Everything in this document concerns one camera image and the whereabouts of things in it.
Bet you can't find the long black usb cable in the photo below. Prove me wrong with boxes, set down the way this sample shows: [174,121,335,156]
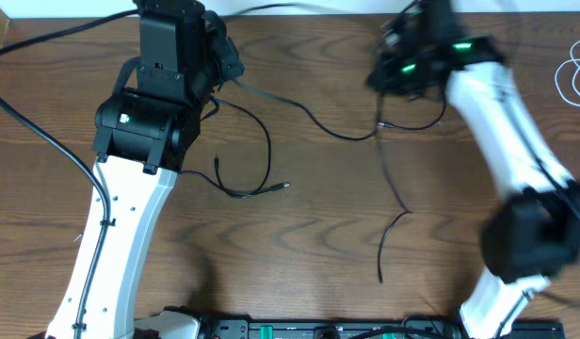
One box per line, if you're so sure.
[231,77,447,286]

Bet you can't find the white usb cable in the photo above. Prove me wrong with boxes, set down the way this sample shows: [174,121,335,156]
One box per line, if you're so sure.
[553,37,580,108]

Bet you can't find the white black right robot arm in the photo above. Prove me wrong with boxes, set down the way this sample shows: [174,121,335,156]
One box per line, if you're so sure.
[366,1,580,338]

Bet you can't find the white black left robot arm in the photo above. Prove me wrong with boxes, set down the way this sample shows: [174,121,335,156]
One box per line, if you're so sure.
[45,1,244,338]

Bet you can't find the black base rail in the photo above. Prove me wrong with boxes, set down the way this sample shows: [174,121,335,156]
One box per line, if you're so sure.
[195,319,567,339]

